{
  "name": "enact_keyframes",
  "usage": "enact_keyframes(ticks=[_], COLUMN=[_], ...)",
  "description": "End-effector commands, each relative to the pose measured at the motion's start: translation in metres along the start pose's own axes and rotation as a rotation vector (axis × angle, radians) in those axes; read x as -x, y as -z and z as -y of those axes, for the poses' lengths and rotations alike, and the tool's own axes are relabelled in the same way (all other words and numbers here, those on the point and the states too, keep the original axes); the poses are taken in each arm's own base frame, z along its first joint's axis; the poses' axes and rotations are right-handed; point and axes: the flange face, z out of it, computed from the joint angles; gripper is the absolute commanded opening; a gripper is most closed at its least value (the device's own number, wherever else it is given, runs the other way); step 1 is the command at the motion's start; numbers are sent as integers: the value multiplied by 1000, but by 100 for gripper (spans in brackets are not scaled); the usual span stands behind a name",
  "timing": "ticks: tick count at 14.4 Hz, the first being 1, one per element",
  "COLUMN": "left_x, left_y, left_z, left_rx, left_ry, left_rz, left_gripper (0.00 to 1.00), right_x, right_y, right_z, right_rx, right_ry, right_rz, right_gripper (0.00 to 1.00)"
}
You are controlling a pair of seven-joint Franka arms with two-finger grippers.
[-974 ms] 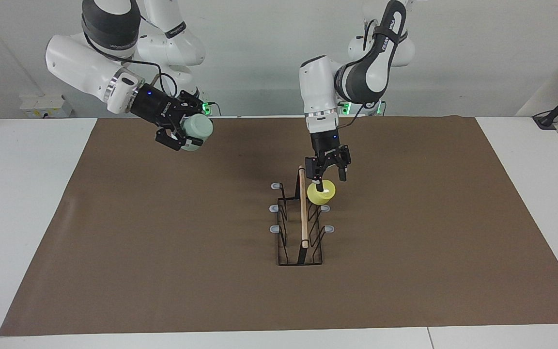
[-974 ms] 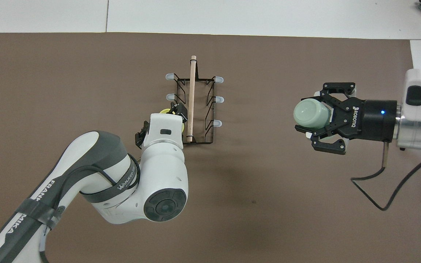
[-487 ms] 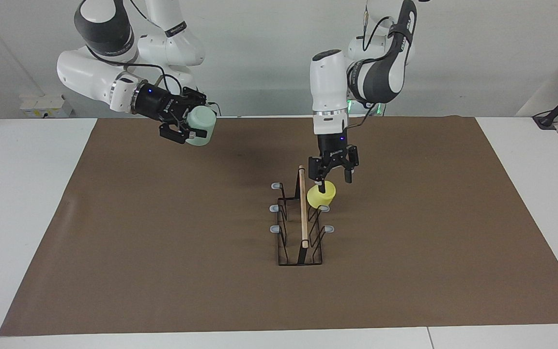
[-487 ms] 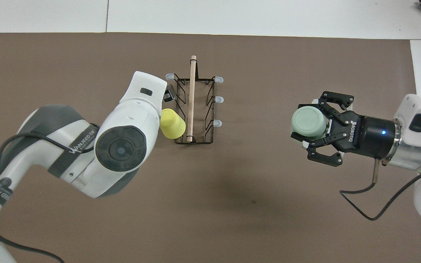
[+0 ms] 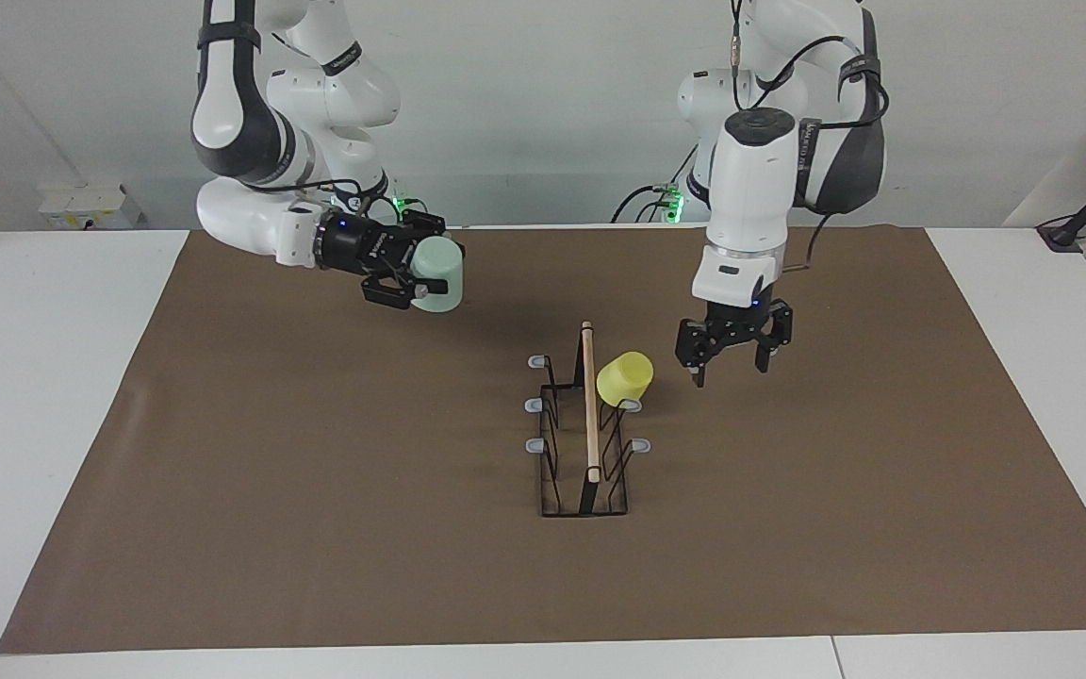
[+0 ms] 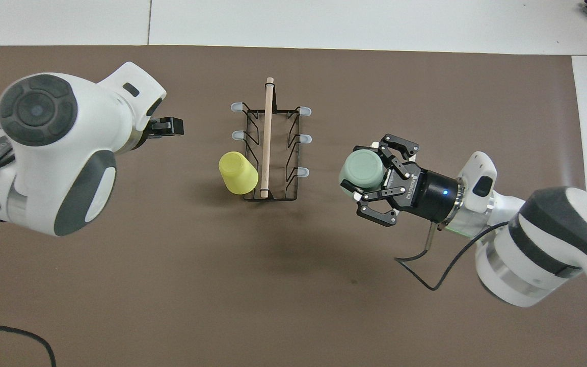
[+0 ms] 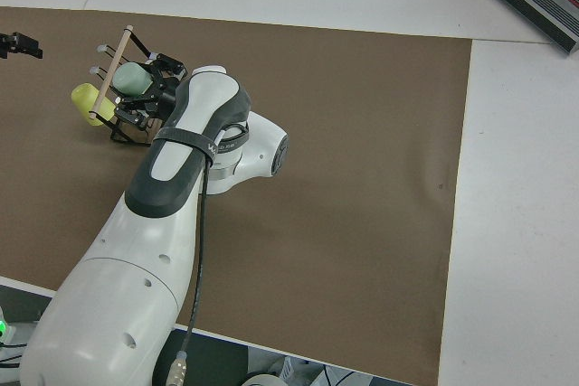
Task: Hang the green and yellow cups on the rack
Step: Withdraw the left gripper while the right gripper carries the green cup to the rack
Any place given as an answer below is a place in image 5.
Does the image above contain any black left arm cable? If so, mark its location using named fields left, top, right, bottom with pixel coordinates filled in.
left=730, top=0, right=891, bottom=279

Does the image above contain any brown table mat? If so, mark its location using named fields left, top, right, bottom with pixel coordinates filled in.
left=0, top=226, right=1086, bottom=654

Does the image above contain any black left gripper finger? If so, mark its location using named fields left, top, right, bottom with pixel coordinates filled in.
left=755, top=302, right=794, bottom=373
left=677, top=319, right=723, bottom=388

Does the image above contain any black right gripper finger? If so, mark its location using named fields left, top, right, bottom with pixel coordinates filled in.
left=390, top=214, right=447, bottom=248
left=361, top=273, right=426, bottom=310

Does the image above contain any yellow plastic cup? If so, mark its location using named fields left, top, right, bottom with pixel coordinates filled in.
left=597, top=352, right=654, bottom=408

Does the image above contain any black base power cable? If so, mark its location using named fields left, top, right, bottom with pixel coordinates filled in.
left=611, top=141, right=699, bottom=224

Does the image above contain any pale green plastic cup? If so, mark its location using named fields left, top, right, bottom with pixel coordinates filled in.
left=408, top=236, right=465, bottom=314

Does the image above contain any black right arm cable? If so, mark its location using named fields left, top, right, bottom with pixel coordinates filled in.
left=265, top=28, right=393, bottom=204

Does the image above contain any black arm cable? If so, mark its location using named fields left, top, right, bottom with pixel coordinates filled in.
left=730, top=0, right=891, bottom=279
left=265, top=28, right=393, bottom=204

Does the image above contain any white wall socket box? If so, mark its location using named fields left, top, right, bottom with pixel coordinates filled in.
left=39, top=182, right=141, bottom=230

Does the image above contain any black wire cup rack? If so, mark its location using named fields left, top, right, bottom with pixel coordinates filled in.
left=526, top=321, right=652, bottom=518

